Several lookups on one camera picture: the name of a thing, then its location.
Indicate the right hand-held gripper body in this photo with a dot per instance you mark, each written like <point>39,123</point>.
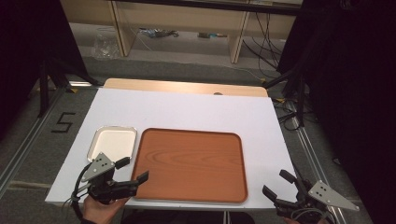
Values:
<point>327,196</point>

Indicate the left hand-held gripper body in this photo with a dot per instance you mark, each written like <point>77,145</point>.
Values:
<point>99,166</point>

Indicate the person's right hand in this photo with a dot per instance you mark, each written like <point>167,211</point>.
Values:
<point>289,221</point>

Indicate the person's left hand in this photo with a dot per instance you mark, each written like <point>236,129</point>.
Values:
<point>99,211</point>

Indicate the small white metal tray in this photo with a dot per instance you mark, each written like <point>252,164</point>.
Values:
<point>113,143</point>

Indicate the brown wooden tray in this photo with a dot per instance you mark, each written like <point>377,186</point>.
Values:
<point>190,165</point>

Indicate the black metal stand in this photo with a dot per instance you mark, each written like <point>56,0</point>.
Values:
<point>45,90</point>
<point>299,99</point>

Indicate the white board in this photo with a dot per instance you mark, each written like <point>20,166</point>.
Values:
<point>193,109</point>

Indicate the light wooden table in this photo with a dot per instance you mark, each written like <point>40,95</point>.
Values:
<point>174,86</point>

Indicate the black curtain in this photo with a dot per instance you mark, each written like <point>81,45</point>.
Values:
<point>355,93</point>
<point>28,46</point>

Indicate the small dark table grommet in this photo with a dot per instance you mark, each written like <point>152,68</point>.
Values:
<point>218,93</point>

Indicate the clear plastic bag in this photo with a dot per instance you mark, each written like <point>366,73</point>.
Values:
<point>105,43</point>

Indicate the bluish crumpled packet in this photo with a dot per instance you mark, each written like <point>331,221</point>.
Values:
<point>157,32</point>

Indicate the small brown object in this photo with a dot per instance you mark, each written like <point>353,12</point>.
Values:
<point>208,35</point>

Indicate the light wooden shelf unit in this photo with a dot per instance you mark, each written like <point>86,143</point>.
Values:
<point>174,17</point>

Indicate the aluminium floor rail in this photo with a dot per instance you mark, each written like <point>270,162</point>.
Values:
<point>311,149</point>
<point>28,143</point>

